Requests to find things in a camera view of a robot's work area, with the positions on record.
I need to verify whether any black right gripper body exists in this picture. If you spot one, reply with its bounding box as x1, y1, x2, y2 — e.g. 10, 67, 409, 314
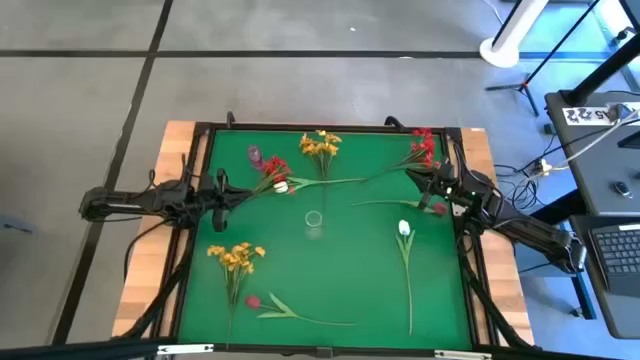
423, 162, 476, 204

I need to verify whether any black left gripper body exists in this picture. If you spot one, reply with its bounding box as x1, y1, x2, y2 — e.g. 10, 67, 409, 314
197, 168, 236, 234

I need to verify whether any red artificial tulip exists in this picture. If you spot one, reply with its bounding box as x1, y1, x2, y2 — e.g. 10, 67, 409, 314
244, 291, 358, 328
351, 198, 450, 217

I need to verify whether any red artificial flower bunch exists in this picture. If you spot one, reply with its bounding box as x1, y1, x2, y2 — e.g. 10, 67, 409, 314
366, 127, 442, 182
249, 155, 294, 197

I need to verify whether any white artificial tulip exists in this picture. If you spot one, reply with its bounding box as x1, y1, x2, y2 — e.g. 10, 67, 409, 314
394, 219, 417, 336
272, 175, 369, 196

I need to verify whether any yellow artificial flower bunch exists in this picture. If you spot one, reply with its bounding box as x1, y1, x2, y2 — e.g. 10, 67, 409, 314
206, 241, 267, 349
298, 129, 344, 211

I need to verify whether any small purple glass vase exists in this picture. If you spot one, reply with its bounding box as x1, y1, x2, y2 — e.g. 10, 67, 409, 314
247, 144, 265, 171

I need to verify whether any clear glass vase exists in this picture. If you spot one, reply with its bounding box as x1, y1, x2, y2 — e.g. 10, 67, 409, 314
303, 209, 325, 241

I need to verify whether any green table mat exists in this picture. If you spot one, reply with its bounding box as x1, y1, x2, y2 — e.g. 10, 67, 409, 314
177, 128, 474, 350

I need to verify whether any black tripod stand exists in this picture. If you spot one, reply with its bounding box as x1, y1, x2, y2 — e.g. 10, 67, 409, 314
485, 0, 601, 117

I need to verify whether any grey desk with label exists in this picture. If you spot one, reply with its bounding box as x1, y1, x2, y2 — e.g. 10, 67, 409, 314
544, 91, 640, 217

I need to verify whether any white round pole base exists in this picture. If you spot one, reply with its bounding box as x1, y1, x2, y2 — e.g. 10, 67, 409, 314
479, 0, 549, 69

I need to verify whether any white paper label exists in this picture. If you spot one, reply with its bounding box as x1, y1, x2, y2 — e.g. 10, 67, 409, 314
562, 105, 614, 126

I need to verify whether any blue desk leg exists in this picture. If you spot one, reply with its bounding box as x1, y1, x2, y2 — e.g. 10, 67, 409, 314
559, 219, 597, 321

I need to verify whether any dark keyboard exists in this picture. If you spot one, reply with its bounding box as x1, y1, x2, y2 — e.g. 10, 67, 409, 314
589, 223, 640, 296

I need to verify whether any grey desk with keyboard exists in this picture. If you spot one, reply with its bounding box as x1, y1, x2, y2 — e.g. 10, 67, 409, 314
569, 214, 640, 340

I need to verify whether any black floor cable bundle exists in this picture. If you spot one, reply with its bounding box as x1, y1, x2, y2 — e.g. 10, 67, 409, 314
494, 149, 551, 211

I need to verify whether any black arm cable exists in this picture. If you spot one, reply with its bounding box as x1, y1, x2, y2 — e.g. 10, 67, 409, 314
123, 218, 174, 284

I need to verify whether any black metal table frame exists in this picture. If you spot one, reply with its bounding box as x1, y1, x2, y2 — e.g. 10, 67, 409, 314
152, 119, 496, 357

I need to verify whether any black diagonal frame strut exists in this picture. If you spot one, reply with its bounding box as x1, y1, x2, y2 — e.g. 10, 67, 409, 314
457, 234, 534, 350
119, 234, 194, 341

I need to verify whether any white cable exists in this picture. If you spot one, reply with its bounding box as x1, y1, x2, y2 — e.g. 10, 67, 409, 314
549, 112, 640, 171

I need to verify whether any silver metal bracket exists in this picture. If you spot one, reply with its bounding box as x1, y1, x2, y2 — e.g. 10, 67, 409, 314
156, 342, 215, 356
433, 349, 494, 360

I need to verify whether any black slanted stand post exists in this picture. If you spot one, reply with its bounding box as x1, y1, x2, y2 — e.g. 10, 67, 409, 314
564, 34, 640, 106

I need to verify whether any black aluminium rail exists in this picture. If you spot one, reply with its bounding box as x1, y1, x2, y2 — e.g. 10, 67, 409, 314
0, 335, 640, 360

